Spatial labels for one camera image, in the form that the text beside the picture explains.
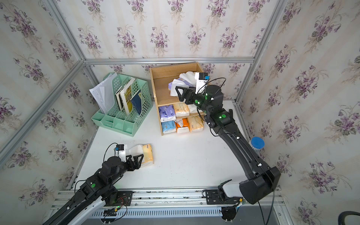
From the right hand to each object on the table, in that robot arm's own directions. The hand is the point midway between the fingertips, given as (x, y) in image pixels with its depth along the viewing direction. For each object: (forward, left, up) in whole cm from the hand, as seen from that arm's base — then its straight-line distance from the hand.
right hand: (183, 88), depth 65 cm
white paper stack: (+16, +53, -19) cm, 59 cm away
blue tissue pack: (+3, +10, -38) cm, 39 cm away
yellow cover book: (+16, +38, -20) cm, 46 cm away
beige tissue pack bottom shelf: (+6, -9, -37) cm, 38 cm away
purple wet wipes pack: (+3, +10, -22) cm, 24 cm away
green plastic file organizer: (+6, +45, -37) cm, 59 cm away
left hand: (-21, +24, -33) cm, 46 cm away
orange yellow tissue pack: (-16, +22, -40) cm, 48 cm away
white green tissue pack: (+6, -6, -22) cm, 24 cm away
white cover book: (+19, +45, -25) cm, 55 cm away
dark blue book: (+18, +34, -29) cm, 48 cm away
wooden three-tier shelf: (+25, +15, -11) cm, 31 cm away
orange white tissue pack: (+1, -1, -36) cm, 36 cm away
